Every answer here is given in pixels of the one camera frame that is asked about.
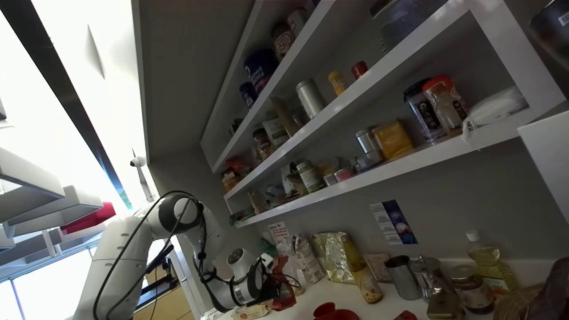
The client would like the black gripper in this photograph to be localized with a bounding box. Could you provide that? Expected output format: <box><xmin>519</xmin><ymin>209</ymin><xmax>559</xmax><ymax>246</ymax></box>
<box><xmin>252</xmin><ymin>258</ymin><xmax>295</xmax><ymax>308</ymax></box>

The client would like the white printed packet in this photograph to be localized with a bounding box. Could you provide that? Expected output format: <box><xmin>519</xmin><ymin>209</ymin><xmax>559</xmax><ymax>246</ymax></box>
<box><xmin>264</xmin><ymin>221</ymin><xmax>295</xmax><ymax>258</ymax></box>
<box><xmin>287</xmin><ymin>234</ymin><xmax>325</xmax><ymax>287</ymax></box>

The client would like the gold foil packet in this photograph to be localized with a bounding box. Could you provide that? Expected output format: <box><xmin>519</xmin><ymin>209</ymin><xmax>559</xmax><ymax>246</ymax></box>
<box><xmin>311</xmin><ymin>230</ymin><xmax>367</xmax><ymax>287</ymax></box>

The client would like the small brown packet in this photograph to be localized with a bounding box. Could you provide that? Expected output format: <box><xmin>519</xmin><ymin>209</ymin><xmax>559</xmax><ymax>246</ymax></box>
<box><xmin>362</xmin><ymin>253</ymin><xmax>392</xmax><ymax>285</ymax></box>

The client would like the dark brown packet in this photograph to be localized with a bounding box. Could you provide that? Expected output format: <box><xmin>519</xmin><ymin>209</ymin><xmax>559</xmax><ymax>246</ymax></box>
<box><xmin>522</xmin><ymin>257</ymin><xmax>569</xmax><ymax>320</ymax></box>

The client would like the red cup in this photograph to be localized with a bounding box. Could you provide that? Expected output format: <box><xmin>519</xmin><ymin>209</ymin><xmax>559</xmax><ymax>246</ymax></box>
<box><xmin>311</xmin><ymin>301</ymin><xmax>339</xmax><ymax>320</ymax></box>

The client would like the red plate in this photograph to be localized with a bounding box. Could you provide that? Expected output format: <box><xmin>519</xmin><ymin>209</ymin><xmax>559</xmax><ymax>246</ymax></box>
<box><xmin>328</xmin><ymin>306</ymin><xmax>362</xmax><ymax>320</ymax></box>

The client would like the white bag with black characters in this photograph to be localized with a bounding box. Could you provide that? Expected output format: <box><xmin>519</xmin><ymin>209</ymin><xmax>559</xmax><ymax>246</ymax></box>
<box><xmin>277</xmin><ymin>162</ymin><xmax>307</xmax><ymax>202</ymax></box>

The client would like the green lid jar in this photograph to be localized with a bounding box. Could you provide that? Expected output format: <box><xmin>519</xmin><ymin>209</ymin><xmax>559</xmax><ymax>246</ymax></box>
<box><xmin>295</xmin><ymin>159</ymin><xmax>327</xmax><ymax>196</ymax></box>

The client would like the small yellow brown container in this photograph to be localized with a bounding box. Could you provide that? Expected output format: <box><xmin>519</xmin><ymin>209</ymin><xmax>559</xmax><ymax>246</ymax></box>
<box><xmin>316</xmin><ymin>157</ymin><xmax>343</xmax><ymax>187</ymax></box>

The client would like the metal cup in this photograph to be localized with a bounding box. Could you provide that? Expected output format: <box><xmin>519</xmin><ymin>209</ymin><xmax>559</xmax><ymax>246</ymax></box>
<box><xmin>383</xmin><ymin>255</ymin><xmax>424</xmax><ymax>303</ymax></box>

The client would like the small pink tin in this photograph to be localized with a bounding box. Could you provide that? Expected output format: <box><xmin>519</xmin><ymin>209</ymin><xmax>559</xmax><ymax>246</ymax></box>
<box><xmin>334</xmin><ymin>166</ymin><xmax>357</xmax><ymax>186</ymax></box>

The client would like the grey labelled jar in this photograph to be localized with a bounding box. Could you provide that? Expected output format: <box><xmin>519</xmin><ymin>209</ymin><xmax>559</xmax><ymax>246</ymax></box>
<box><xmin>351</xmin><ymin>129</ymin><xmax>383</xmax><ymax>175</ymax></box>

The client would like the yellow tea tin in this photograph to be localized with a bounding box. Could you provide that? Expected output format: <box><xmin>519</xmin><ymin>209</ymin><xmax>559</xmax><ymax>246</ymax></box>
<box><xmin>369</xmin><ymin>120</ymin><xmax>415</xmax><ymax>162</ymax></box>

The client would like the white cylindrical bottle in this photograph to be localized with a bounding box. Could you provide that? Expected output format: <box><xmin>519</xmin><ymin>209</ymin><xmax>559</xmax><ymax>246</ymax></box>
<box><xmin>293</xmin><ymin>77</ymin><xmax>327</xmax><ymax>122</ymax></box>

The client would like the brown spread jar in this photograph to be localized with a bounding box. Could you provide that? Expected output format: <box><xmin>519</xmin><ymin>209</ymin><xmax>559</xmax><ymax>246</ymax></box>
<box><xmin>447</xmin><ymin>273</ymin><xmax>497</xmax><ymax>317</ymax></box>

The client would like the small yellow jar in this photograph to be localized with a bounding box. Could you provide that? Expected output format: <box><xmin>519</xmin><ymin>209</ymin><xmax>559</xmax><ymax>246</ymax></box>
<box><xmin>325</xmin><ymin>68</ymin><xmax>351</xmax><ymax>98</ymax></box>

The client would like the clear oil bottle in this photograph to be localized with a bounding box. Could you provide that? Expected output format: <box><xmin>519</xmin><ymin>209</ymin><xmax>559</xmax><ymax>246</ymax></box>
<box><xmin>463</xmin><ymin>228</ymin><xmax>522</xmax><ymax>299</ymax></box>

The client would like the dark blue container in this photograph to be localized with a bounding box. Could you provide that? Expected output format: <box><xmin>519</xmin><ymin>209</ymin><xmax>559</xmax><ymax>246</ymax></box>
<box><xmin>238</xmin><ymin>49</ymin><xmax>280</xmax><ymax>109</ymax></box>

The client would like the small red container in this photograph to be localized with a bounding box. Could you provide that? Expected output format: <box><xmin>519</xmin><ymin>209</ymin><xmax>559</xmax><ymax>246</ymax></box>
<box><xmin>350</xmin><ymin>59</ymin><xmax>371</xmax><ymax>81</ymax></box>

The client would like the brown lidded jar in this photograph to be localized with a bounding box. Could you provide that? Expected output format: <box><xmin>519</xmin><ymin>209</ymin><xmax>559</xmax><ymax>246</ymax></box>
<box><xmin>270</xmin><ymin>20</ymin><xmax>298</xmax><ymax>63</ymax></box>

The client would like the red lidded glass jar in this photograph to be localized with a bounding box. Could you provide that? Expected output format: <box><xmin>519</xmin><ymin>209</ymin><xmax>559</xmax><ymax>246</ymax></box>
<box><xmin>421</xmin><ymin>74</ymin><xmax>471</xmax><ymax>136</ymax></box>

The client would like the white plastic bag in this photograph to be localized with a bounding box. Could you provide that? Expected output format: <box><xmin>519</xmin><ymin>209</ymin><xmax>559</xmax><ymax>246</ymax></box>
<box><xmin>460</xmin><ymin>86</ymin><xmax>529</xmax><ymax>136</ymax></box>

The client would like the dark large bowl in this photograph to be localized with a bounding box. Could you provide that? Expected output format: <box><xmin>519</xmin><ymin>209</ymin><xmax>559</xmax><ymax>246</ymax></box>
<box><xmin>371</xmin><ymin>0</ymin><xmax>449</xmax><ymax>54</ymax></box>

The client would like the glass jar with handle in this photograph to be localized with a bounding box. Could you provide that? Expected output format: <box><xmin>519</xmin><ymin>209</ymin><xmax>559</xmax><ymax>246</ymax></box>
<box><xmin>412</xmin><ymin>257</ymin><xmax>458</xmax><ymax>320</ymax></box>

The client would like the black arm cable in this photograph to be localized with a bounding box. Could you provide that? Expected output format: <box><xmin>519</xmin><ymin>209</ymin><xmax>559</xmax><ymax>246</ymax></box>
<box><xmin>90</xmin><ymin>189</ymin><xmax>207</xmax><ymax>320</ymax></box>

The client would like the white camera on stand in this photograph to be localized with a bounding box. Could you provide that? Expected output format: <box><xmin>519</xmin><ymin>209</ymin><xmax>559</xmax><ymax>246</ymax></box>
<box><xmin>127</xmin><ymin>150</ymin><xmax>158</xmax><ymax>205</ymax></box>

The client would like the white wall shelf unit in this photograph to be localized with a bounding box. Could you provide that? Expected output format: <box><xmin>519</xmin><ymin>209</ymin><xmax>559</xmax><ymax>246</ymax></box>
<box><xmin>197</xmin><ymin>0</ymin><xmax>569</xmax><ymax>232</ymax></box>

